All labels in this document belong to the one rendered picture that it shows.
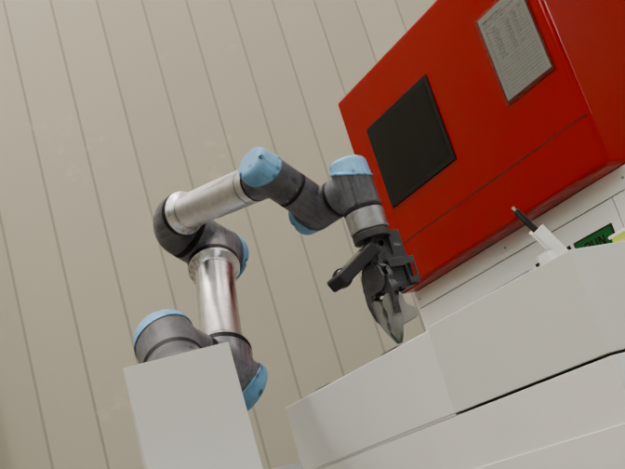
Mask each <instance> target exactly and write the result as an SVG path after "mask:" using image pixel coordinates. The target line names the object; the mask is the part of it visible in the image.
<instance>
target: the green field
mask: <svg viewBox="0 0 625 469"><path fill-rule="evenodd" d="M612 234H613V232H612V229H611V227H610V225H609V226H607V227H605V228H604V229H603V230H601V231H599V232H597V233H595V234H593V235H591V236H589V237H587V238H585V239H584V240H582V241H580V242H578V243H577V244H576V245H575V246H576V248H585V247H591V246H598V245H603V244H609V243H613V241H612V239H610V240H609V239H608V237H609V236H610V235H612Z"/></svg>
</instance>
